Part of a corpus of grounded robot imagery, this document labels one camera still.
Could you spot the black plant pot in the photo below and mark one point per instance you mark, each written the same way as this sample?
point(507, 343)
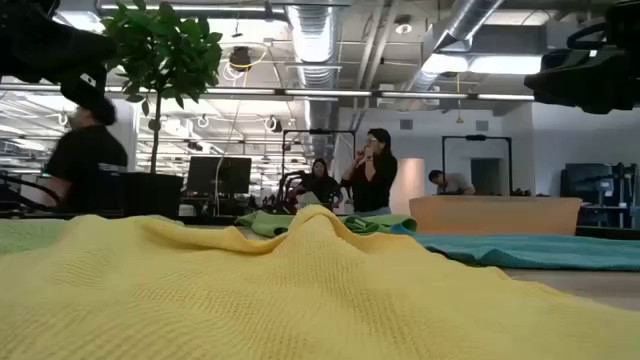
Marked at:
point(150, 195)

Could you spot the person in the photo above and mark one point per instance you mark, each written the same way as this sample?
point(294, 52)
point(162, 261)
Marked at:
point(455, 185)
point(372, 180)
point(85, 165)
point(322, 185)

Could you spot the orange translucent plastic bin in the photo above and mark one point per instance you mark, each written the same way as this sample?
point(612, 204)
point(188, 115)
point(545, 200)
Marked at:
point(495, 215)

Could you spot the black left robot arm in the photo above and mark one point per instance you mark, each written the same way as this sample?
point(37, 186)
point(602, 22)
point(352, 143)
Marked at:
point(20, 40)

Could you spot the teal microfiber towel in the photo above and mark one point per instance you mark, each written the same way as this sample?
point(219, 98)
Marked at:
point(525, 250)

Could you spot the green microfiber towel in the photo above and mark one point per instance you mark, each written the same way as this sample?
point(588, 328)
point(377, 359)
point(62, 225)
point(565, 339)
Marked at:
point(25, 235)
point(265, 223)

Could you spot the black computer monitor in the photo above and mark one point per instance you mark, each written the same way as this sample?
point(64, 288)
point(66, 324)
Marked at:
point(220, 175)

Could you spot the pale lit door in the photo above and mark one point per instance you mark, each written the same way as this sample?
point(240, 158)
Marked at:
point(407, 185)

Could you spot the green leafy indoor tree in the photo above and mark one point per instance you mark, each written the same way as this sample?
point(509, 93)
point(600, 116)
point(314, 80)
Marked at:
point(165, 50)

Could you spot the black ceiling device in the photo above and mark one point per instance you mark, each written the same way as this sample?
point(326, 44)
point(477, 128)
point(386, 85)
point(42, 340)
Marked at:
point(240, 57)

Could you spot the yellow microfiber towel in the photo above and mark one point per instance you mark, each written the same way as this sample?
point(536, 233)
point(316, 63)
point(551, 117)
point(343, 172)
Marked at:
point(300, 300)

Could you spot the black metal gantry frame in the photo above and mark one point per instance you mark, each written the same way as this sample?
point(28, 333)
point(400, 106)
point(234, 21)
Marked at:
point(475, 137)
point(320, 131)

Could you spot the dark monitor on stand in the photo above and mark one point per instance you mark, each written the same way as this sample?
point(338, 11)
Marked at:
point(587, 182)

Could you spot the silver round ventilation duct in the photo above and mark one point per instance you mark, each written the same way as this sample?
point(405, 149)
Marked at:
point(315, 40)

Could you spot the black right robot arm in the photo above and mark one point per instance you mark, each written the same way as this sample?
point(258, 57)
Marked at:
point(625, 22)

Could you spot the silver slanted ventilation duct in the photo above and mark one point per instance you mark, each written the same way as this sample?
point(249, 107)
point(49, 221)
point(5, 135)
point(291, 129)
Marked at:
point(465, 20)

